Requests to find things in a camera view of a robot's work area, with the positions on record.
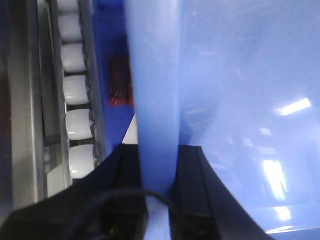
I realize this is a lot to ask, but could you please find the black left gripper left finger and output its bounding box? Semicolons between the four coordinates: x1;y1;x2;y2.
0;144;148;240

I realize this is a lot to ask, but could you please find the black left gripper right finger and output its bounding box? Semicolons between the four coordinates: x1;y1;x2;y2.
169;145;272;240

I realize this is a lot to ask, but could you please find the blue plastic tray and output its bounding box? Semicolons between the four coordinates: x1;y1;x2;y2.
124;0;320;240

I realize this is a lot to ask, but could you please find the blue shelf bin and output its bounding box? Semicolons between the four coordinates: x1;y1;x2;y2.
92;0;134;152

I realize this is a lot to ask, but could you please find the white roller conveyor rail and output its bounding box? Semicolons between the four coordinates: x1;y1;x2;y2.
37;0;107;197

